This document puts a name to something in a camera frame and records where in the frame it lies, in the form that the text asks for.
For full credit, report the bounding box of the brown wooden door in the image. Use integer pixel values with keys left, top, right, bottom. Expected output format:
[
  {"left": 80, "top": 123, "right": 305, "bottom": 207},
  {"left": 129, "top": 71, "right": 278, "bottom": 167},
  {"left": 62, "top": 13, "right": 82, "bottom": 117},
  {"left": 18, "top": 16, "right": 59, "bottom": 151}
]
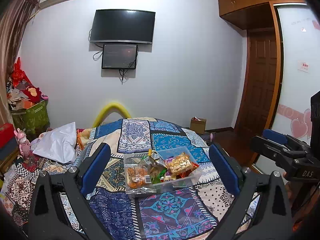
[{"left": 235, "top": 29, "right": 277, "bottom": 140}]

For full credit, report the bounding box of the cardboard box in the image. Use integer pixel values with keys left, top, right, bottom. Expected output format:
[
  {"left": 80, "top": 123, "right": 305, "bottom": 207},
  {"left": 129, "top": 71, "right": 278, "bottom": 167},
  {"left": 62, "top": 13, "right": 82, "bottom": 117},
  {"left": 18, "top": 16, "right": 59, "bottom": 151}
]
[{"left": 190, "top": 117, "right": 207, "bottom": 134}]

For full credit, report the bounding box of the yellow curved foam tube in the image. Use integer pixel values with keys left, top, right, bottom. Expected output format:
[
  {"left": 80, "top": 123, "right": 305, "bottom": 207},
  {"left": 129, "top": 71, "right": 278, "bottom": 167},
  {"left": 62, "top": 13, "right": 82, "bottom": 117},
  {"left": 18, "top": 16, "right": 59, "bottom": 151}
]
[{"left": 92, "top": 102, "right": 131, "bottom": 128}]

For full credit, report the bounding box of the clear plastic storage bin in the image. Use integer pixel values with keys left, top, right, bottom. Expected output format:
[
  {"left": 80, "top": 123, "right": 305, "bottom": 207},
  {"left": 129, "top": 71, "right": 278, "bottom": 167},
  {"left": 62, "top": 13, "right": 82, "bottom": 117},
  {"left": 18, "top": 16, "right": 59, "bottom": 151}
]
[{"left": 124, "top": 146, "right": 203, "bottom": 198}]

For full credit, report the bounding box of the white sliding wardrobe door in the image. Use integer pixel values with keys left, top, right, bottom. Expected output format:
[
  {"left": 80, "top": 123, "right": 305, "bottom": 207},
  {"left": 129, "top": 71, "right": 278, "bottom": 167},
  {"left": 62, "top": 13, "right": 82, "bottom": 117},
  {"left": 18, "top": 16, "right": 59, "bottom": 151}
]
[{"left": 272, "top": 3, "right": 319, "bottom": 142}]

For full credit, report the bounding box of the patchwork patterned bedspread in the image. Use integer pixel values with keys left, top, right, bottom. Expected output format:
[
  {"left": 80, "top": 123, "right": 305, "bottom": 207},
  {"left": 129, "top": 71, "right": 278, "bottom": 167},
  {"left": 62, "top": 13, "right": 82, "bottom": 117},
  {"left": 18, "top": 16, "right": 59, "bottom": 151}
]
[{"left": 1, "top": 117, "right": 236, "bottom": 239}]

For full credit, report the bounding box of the clear bag of peanut brittle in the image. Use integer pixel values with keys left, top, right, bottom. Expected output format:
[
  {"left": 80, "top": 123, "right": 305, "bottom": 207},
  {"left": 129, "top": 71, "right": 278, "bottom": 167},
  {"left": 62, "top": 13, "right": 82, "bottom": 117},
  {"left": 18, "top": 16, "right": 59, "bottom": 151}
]
[{"left": 165, "top": 152, "right": 192, "bottom": 176}]

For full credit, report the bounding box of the orange snack bag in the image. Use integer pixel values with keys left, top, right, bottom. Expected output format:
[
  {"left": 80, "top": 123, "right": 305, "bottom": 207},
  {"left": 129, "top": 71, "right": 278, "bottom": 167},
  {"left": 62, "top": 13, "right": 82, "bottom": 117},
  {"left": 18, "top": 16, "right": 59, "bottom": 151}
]
[{"left": 125, "top": 165, "right": 152, "bottom": 190}]

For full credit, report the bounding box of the red and silver snack packet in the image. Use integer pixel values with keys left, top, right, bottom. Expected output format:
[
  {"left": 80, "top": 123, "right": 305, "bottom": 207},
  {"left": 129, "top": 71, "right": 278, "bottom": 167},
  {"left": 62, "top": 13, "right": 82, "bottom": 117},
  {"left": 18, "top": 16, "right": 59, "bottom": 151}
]
[{"left": 177, "top": 162, "right": 199, "bottom": 178}]

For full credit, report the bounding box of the pink plush toy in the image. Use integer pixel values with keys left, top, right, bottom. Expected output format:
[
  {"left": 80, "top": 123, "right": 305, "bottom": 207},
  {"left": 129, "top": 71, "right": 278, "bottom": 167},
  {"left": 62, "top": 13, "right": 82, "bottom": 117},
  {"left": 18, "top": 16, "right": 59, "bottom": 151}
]
[{"left": 14, "top": 128, "right": 31, "bottom": 160}]

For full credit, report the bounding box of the red and grey box stack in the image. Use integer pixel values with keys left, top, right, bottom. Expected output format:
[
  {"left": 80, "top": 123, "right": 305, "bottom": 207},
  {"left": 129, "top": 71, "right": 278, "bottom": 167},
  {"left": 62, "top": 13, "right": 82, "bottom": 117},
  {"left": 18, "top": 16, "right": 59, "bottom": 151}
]
[{"left": 0, "top": 123, "right": 18, "bottom": 161}]

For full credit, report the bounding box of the black wall television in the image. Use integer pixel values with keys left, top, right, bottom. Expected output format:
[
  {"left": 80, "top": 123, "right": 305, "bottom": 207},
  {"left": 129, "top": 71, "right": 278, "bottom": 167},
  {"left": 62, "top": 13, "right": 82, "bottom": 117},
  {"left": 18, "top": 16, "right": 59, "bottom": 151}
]
[{"left": 90, "top": 9, "right": 156, "bottom": 44}]

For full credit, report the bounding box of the white pillow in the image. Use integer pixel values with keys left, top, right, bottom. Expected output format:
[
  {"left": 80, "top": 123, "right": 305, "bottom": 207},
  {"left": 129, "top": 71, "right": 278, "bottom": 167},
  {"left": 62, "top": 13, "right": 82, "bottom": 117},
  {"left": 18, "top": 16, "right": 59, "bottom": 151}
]
[{"left": 33, "top": 122, "right": 77, "bottom": 164}]

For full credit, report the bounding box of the striped brown curtain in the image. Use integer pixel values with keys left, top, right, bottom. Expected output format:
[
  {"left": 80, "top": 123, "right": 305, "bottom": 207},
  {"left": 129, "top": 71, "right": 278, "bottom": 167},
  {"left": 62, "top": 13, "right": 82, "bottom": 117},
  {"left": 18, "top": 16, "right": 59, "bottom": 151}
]
[{"left": 1, "top": 0, "right": 39, "bottom": 125}]

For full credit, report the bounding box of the small black wall monitor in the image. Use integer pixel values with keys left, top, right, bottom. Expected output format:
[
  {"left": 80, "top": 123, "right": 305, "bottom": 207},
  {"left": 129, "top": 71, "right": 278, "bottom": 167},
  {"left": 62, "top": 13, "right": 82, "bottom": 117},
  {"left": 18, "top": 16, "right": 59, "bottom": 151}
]
[{"left": 101, "top": 43, "right": 138, "bottom": 70}]

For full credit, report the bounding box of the red decorations pile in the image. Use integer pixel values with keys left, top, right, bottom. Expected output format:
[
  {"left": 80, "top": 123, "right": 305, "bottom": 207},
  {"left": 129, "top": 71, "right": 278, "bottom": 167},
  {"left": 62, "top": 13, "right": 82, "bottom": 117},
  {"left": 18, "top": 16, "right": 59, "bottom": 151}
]
[{"left": 6, "top": 57, "right": 48, "bottom": 111}]

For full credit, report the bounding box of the green storage box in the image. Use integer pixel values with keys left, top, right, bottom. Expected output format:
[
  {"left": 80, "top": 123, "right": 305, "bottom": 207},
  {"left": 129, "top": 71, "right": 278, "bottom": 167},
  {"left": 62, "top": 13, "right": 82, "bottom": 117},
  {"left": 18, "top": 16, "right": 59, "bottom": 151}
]
[{"left": 11, "top": 100, "right": 50, "bottom": 138}]

